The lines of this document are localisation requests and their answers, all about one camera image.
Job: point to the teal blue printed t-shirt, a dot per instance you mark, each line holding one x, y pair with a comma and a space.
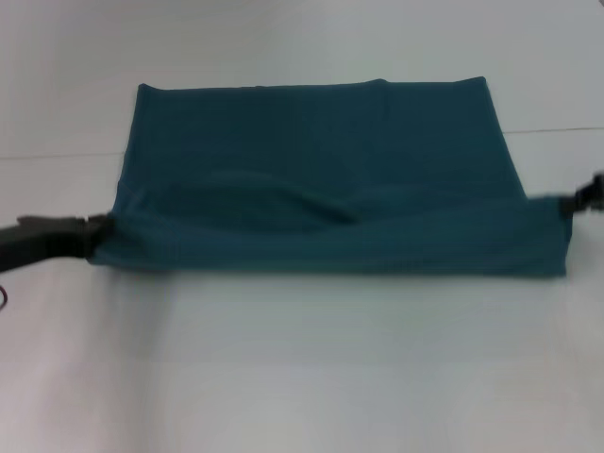
330, 189

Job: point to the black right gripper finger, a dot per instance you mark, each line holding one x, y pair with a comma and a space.
587, 191

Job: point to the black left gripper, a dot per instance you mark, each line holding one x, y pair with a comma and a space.
33, 240

